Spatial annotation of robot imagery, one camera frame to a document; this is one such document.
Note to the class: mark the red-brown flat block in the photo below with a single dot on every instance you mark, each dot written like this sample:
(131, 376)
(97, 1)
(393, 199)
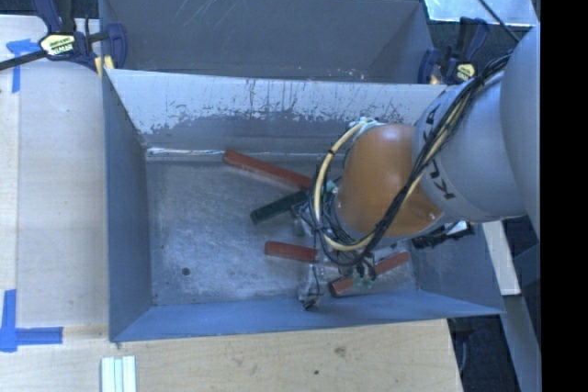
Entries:
(390, 264)
(289, 250)
(266, 170)

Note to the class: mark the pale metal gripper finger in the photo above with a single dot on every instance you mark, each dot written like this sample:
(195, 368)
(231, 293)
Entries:
(310, 289)
(304, 222)

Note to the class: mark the pale wood board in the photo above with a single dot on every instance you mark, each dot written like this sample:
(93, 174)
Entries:
(59, 197)

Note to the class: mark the dark green flat block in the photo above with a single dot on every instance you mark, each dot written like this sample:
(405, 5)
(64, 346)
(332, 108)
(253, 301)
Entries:
(275, 209)

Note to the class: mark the grey metal bin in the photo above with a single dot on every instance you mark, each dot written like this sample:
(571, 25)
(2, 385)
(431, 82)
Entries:
(220, 220)

